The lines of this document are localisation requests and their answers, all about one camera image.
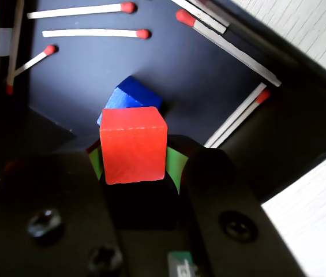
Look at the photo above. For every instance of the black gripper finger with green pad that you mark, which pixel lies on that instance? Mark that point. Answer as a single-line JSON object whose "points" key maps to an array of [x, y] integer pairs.
{"points": [[223, 202], [50, 216]]}

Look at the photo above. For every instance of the red wooden cube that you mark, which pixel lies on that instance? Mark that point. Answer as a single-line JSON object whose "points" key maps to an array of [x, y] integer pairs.
{"points": [[134, 147]]}

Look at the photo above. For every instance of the blue wooden cube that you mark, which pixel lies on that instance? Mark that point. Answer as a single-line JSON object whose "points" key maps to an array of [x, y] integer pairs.
{"points": [[139, 93]]}

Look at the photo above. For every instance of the red-tipped wooden match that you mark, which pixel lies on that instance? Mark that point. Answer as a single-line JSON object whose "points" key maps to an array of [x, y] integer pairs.
{"points": [[262, 96], [35, 60], [232, 49], [206, 18], [217, 14], [237, 114], [79, 11], [93, 33], [15, 43]]}

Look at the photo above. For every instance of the black cardboard box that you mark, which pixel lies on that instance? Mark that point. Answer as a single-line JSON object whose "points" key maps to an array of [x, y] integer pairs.
{"points": [[93, 72]]}

